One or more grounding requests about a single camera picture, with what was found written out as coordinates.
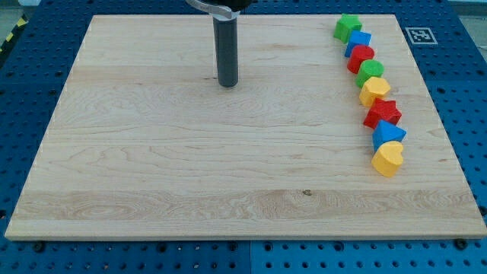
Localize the green cylinder block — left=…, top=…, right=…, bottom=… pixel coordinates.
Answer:
left=355, top=59, right=384, bottom=88

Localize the yellow black hazard tape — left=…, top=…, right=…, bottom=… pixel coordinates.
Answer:
left=1, top=14, right=29, bottom=56

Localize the red cylinder block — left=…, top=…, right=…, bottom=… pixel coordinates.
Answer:
left=347, top=45, right=375, bottom=74

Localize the white fiducial marker tag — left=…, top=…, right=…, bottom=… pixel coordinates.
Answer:
left=405, top=27, right=438, bottom=45

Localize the blue cube block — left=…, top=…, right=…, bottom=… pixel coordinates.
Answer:
left=344, top=30, right=372, bottom=57

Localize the light wooden board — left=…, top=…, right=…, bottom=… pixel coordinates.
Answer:
left=5, top=14, right=486, bottom=241

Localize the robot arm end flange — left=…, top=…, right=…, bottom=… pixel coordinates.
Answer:
left=186, top=0, right=252, bottom=21

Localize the yellow hexagon block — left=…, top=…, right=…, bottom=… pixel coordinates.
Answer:
left=359, top=77, right=391, bottom=107

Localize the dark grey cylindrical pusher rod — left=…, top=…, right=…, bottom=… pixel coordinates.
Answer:
left=213, top=17, right=239, bottom=88

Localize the green star block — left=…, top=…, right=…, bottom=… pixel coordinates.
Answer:
left=333, top=14, right=362, bottom=43

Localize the blue triangle block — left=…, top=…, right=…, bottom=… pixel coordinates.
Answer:
left=372, top=119, right=406, bottom=151

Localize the yellow heart block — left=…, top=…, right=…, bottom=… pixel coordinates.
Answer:
left=371, top=141, right=403, bottom=177

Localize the red star block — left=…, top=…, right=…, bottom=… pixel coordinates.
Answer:
left=363, top=98, right=402, bottom=129

